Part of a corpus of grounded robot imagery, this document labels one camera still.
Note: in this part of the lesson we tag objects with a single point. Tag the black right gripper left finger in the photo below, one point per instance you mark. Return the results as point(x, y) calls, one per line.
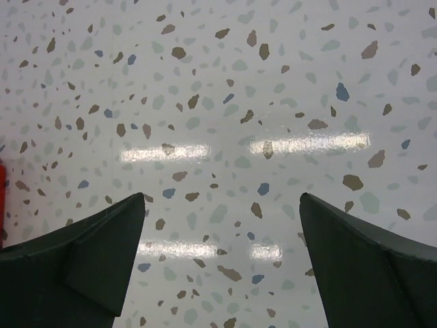
point(76, 276)

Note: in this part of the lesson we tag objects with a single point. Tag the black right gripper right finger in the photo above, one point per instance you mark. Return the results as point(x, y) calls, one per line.
point(367, 276)

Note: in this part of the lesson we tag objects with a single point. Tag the red plastic bin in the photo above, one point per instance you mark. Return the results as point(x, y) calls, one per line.
point(2, 186)

